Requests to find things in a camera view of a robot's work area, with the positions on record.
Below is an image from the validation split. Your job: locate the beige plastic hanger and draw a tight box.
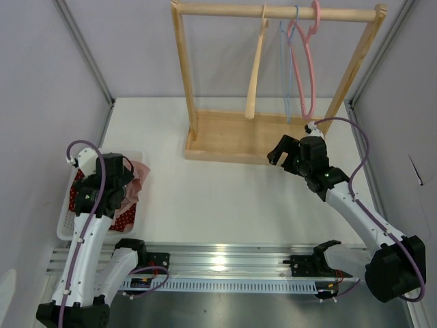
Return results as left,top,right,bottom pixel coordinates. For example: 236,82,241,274
244,3,268,120

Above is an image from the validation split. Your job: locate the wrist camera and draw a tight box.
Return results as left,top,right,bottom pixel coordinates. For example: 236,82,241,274
304,121,325,140
66,148,98,177

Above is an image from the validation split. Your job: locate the pink plastic hanger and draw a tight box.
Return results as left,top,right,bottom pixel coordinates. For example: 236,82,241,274
286,0,322,120

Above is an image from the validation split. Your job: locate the white plastic basket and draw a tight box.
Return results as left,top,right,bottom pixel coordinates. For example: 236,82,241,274
57,148,145,243

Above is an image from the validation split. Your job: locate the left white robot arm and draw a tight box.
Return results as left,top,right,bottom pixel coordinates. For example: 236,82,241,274
36,148,150,327

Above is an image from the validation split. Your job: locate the wooden clothes rack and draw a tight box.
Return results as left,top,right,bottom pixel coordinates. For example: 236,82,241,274
171,1,388,165

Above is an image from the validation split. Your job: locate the red polka dot cloth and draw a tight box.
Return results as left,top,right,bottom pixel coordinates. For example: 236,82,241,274
64,169,137,232

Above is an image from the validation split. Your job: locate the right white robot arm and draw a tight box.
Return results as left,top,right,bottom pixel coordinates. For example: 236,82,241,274
267,135,426,303

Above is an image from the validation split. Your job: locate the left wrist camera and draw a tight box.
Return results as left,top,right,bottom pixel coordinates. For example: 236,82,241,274
66,148,98,177

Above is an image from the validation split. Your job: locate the pink skirt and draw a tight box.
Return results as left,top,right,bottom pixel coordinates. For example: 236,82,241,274
115,160,150,217

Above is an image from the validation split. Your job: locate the aluminium mounting rail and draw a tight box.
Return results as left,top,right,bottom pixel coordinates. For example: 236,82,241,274
46,242,369,295

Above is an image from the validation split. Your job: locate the blue plastic hanger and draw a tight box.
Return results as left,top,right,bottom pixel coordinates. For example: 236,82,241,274
279,20,295,124

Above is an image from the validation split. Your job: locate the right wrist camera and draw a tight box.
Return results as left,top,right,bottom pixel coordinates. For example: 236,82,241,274
304,121,325,140

